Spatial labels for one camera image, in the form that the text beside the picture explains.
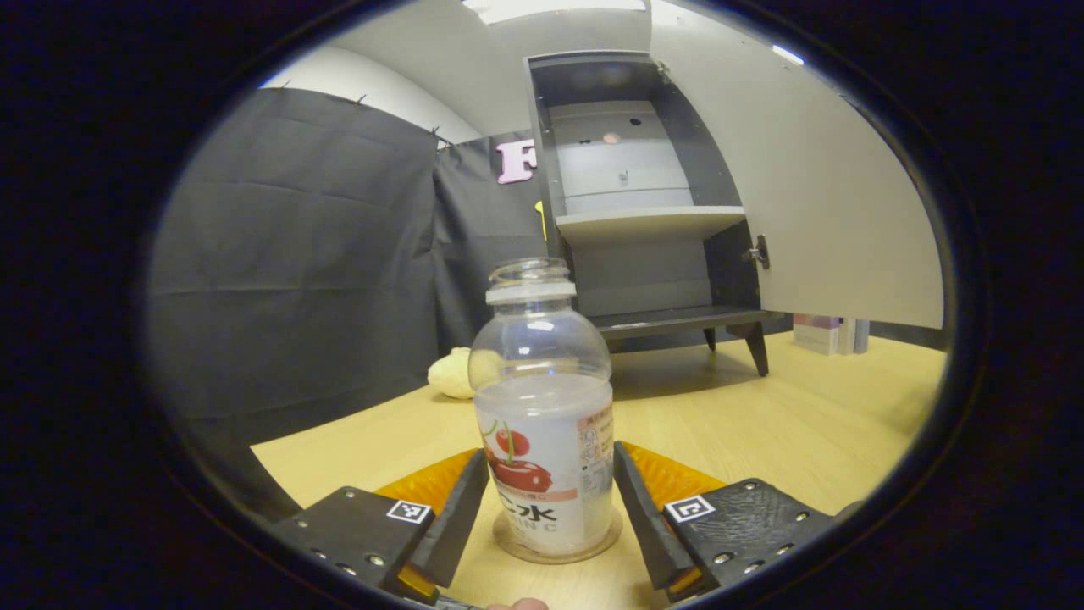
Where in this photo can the white cabinet shelf board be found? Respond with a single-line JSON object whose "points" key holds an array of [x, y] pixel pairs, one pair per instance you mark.
{"points": [[644, 224]]}

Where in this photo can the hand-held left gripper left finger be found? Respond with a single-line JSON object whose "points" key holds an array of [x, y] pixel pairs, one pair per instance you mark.
{"points": [[453, 525]]}

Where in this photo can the black backdrop cloth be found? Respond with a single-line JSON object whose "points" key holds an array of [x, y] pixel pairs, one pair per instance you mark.
{"points": [[296, 271]]}

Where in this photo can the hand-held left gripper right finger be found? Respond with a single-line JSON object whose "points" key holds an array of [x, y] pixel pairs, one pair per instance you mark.
{"points": [[648, 525]]}

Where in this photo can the ceiling light panel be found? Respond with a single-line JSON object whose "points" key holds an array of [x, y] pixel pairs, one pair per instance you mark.
{"points": [[788, 55], [550, 8]]}

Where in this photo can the clear plastic bottle red label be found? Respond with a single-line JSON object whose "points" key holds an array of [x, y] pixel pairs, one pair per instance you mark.
{"points": [[542, 407]]}

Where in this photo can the round brown coaster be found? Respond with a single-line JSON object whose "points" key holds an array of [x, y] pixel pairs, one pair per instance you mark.
{"points": [[605, 542]]}

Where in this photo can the dark grey cabinet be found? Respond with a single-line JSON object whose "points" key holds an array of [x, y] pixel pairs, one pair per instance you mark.
{"points": [[686, 144]]}

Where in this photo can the cream plush toy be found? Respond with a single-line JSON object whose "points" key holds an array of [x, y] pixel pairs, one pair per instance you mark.
{"points": [[449, 377]]}

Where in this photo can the grey cabinet door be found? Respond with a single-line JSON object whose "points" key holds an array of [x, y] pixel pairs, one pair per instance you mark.
{"points": [[804, 169]]}

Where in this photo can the upright book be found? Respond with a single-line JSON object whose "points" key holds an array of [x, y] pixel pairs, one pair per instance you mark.
{"points": [[815, 335], [862, 335], [846, 336]]}

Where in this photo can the metal door hinge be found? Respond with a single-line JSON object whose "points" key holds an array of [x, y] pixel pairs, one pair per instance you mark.
{"points": [[760, 252]]}

